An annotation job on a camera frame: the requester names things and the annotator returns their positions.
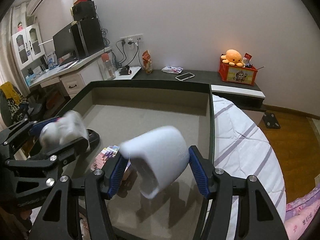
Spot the person's left hand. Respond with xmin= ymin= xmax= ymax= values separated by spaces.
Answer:
xmin=0 ymin=207 xmax=32 ymax=240

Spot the black office chair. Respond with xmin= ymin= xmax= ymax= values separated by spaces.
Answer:
xmin=0 ymin=81 xmax=43 ymax=128

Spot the pink box with black rim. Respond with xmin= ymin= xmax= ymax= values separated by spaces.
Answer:
xmin=60 ymin=80 xmax=214 ymax=239

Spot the pink pillow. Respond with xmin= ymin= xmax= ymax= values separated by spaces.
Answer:
xmin=284 ymin=184 xmax=319 ymax=239

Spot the white desk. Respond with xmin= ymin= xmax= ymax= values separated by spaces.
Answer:
xmin=29 ymin=47 xmax=112 ymax=98

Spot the round bed striped sheet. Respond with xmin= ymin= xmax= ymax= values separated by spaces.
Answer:
xmin=213 ymin=96 xmax=286 ymax=220

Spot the plastic bottle orange cap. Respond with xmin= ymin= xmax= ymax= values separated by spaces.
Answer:
xmin=101 ymin=53 xmax=116 ymax=80

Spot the white bedside cabinet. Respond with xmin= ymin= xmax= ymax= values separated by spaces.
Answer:
xmin=115 ymin=66 xmax=141 ymax=80

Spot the orange snack bag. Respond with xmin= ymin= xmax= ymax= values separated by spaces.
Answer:
xmin=142 ymin=50 xmax=153 ymax=74

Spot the black computer tower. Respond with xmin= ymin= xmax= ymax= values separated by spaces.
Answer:
xmin=71 ymin=18 xmax=104 ymax=59

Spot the black computer monitor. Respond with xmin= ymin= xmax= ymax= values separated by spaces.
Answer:
xmin=53 ymin=23 xmax=77 ymax=59

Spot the white tissue packet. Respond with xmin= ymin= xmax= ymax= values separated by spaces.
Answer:
xmin=161 ymin=66 xmax=183 ymax=74

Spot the smartphone clear case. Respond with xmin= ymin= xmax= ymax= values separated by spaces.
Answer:
xmin=175 ymin=73 xmax=195 ymax=81

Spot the black headboard shelf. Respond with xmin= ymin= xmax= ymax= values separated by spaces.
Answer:
xmin=129 ymin=70 xmax=266 ymax=112

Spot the black speaker box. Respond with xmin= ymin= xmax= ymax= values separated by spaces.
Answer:
xmin=71 ymin=1 xmax=97 ymax=21

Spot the red storage crate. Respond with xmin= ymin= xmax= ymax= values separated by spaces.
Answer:
xmin=219 ymin=60 xmax=258 ymax=86

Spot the orange octopus plush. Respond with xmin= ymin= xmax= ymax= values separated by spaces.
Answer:
xmin=220 ymin=49 xmax=245 ymax=67

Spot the white wall cabinet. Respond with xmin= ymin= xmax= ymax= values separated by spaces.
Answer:
xmin=11 ymin=23 xmax=45 ymax=70

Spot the wall power strip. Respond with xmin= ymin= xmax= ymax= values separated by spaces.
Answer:
xmin=120 ymin=34 xmax=143 ymax=44

